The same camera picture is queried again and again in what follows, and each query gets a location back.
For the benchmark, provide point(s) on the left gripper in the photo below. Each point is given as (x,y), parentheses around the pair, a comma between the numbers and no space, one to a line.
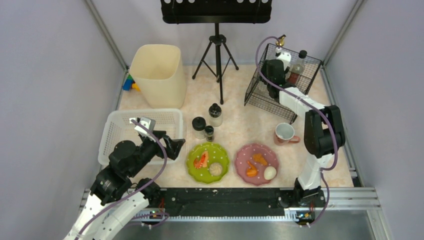
(162,144)

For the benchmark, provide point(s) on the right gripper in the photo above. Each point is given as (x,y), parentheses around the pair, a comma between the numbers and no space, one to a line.
(274,71)

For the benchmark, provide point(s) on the tall sauce bottle black cap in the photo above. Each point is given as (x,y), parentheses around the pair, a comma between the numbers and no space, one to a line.
(297,68)

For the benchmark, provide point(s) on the glass bottle gold stopper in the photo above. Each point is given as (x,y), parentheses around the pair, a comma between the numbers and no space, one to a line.
(280,42)

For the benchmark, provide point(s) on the black-lid jar white beads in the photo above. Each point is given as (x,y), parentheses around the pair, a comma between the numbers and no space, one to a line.
(198,125)

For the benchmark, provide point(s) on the shiny black-lid spice jar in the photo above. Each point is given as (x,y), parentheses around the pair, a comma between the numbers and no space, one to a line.
(215,115)

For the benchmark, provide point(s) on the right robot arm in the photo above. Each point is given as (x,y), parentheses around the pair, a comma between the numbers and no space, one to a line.
(323,131)

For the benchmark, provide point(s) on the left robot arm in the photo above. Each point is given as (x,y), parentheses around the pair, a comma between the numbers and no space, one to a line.
(109,207)

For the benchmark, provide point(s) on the toy shrimp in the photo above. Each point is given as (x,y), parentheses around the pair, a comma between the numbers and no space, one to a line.
(202,161)

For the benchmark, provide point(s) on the small pepper shaker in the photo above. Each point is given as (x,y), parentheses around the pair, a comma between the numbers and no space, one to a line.
(209,133)

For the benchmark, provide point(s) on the white plastic perforated basket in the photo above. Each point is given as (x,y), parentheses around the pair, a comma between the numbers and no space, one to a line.
(119,128)

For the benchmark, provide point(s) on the green polka dot plate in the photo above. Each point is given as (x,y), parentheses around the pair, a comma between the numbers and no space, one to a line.
(217,153)

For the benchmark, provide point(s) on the toy dumpling bun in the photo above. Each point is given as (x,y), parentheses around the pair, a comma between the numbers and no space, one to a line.
(215,169)

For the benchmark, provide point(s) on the pink ceramic mug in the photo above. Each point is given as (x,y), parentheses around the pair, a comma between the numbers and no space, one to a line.
(284,133)

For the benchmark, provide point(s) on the colourful toy blocks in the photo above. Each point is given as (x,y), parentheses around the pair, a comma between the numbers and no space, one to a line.
(130,84)

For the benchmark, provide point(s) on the cream plastic waste bin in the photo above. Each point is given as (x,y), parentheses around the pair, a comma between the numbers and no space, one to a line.
(157,69)

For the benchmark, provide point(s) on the pink polka dot plate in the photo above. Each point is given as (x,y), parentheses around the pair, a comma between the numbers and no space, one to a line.
(245,154)

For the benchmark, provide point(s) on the black tripod music stand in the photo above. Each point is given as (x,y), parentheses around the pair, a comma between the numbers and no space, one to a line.
(216,12)

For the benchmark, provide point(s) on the toy fried chicken piece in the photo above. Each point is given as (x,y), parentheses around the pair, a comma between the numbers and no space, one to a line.
(259,158)

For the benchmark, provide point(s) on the toy white egg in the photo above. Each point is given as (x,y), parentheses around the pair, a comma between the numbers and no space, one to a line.
(269,173)

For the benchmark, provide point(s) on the black wire basket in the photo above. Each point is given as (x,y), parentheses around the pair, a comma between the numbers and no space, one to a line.
(257,93)

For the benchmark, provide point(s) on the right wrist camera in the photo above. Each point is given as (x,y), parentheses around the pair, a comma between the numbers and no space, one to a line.
(283,56)

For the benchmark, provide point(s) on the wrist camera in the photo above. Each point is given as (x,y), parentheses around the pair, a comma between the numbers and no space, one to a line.
(143,125)
(283,56)

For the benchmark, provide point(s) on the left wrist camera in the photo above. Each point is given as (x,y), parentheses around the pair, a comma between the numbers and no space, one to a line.
(143,125)

